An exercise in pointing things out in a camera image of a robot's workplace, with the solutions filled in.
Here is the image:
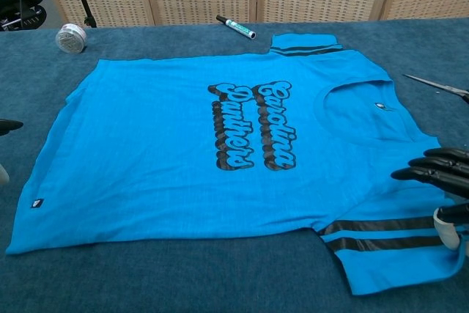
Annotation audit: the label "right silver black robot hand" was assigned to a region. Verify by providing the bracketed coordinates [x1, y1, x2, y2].
[391, 147, 469, 255]

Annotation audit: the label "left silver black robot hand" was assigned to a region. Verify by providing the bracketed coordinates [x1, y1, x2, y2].
[0, 119, 24, 185]

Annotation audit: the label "blue printed T-shirt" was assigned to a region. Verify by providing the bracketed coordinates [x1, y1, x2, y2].
[5, 33, 465, 296]

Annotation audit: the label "small white tape roll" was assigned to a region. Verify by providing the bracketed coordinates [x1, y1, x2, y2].
[55, 23, 88, 54]

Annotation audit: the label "dark blue carpet table cover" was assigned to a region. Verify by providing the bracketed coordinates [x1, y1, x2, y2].
[0, 15, 469, 313]

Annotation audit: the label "white green marker pen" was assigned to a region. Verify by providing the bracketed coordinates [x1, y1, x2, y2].
[215, 14, 257, 40]

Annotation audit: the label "black handled scissors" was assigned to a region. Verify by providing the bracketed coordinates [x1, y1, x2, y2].
[402, 73, 469, 105]

